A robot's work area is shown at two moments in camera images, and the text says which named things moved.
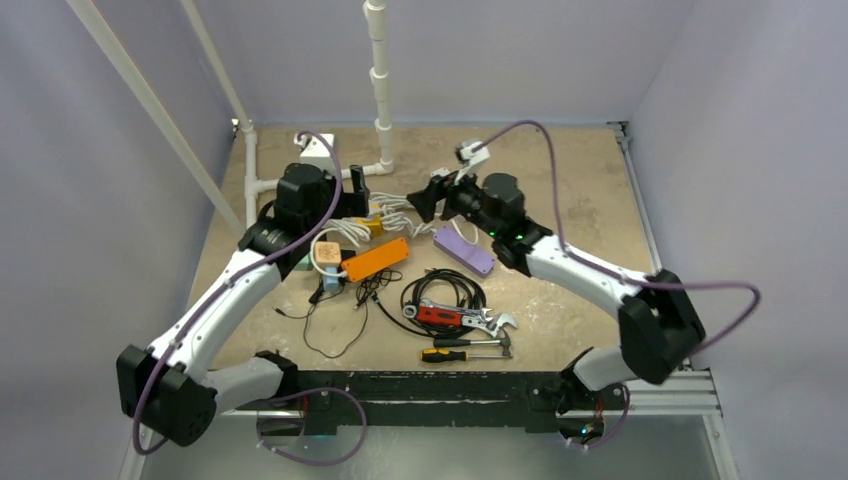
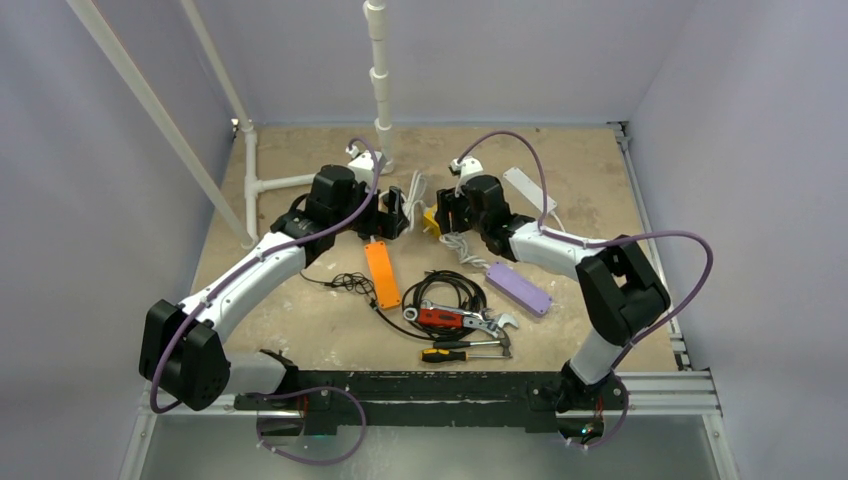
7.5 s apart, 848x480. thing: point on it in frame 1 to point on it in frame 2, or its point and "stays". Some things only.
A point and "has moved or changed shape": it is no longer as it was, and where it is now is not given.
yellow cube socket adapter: [374, 221] has moved or changed shape
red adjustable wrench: [456, 317] stays
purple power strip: [465, 248] has moved or changed shape
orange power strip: [376, 259] to [382, 275]
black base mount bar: [330, 397] stays
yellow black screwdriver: [445, 355] stays
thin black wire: [307, 313] to [350, 281]
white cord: [387, 211] has moved or changed shape
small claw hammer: [450, 342] stays
